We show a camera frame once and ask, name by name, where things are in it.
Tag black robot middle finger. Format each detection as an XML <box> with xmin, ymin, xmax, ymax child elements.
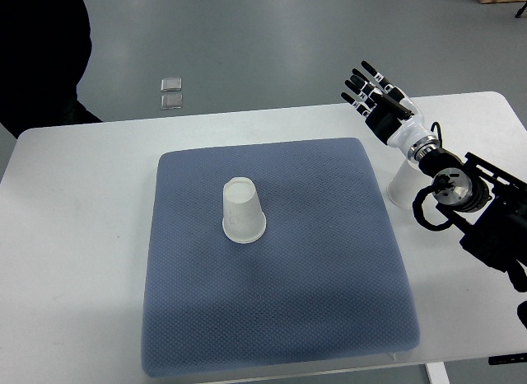
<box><xmin>350</xmin><ymin>68</ymin><xmax>387</xmax><ymax>96</ymax></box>

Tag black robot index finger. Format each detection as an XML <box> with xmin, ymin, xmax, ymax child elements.
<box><xmin>361</xmin><ymin>60</ymin><xmax>406</xmax><ymax>101</ymax></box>

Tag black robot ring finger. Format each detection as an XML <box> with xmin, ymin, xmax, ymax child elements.
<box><xmin>345</xmin><ymin>79</ymin><xmax>375</xmax><ymax>104</ymax></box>

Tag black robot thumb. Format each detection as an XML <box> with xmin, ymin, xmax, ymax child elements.
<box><xmin>369</xmin><ymin>90</ymin><xmax>414</xmax><ymax>118</ymax></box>

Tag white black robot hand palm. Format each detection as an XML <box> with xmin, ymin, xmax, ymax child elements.
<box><xmin>365</xmin><ymin>101</ymin><xmax>437</xmax><ymax>159</ymax></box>

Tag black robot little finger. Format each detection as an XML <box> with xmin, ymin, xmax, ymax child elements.
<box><xmin>341</xmin><ymin>92</ymin><xmax>371</xmax><ymax>117</ymax></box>

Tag white paper cup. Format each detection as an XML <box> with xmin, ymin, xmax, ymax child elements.
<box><xmin>222</xmin><ymin>177</ymin><xmax>267</xmax><ymax>244</ymax></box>
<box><xmin>386</xmin><ymin>161</ymin><xmax>430</xmax><ymax>209</ymax></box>

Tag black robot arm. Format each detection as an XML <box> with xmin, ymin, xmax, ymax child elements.
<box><xmin>341</xmin><ymin>61</ymin><xmax>526</xmax><ymax>293</ymax></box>

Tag black tripod leg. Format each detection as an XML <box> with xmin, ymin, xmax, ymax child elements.
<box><xmin>515</xmin><ymin>2</ymin><xmax>527</xmax><ymax>18</ymax></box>

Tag white paper cup on pad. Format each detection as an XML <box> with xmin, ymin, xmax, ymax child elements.
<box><xmin>222</xmin><ymin>177</ymin><xmax>267</xmax><ymax>244</ymax></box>

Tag blue textured foam pad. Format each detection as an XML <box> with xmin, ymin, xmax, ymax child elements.
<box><xmin>142</xmin><ymin>138</ymin><xmax>420</xmax><ymax>377</ymax></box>

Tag upper metal floor plate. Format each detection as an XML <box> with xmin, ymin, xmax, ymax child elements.
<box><xmin>161</xmin><ymin>77</ymin><xmax>182</xmax><ymax>92</ymax></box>

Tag metal floor plate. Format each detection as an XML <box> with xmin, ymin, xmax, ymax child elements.
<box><xmin>161</xmin><ymin>93</ymin><xmax>183</xmax><ymax>110</ymax></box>
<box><xmin>161</xmin><ymin>77</ymin><xmax>182</xmax><ymax>92</ymax></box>

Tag lower metal floor plate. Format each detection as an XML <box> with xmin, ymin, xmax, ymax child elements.
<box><xmin>161</xmin><ymin>93</ymin><xmax>183</xmax><ymax>110</ymax></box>

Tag white table leg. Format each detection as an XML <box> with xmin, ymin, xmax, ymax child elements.
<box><xmin>425</xmin><ymin>362</ymin><xmax>450</xmax><ymax>384</ymax></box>

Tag black desk control panel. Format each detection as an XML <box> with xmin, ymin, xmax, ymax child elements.
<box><xmin>487</xmin><ymin>353</ymin><xmax>527</xmax><ymax>366</ymax></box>

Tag person in black clothing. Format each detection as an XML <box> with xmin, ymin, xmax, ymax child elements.
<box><xmin>1</xmin><ymin>0</ymin><xmax>99</xmax><ymax>138</ymax></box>

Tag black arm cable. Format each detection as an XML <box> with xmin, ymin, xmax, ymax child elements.
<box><xmin>412</xmin><ymin>120</ymin><xmax>454</xmax><ymax>232</ymax></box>

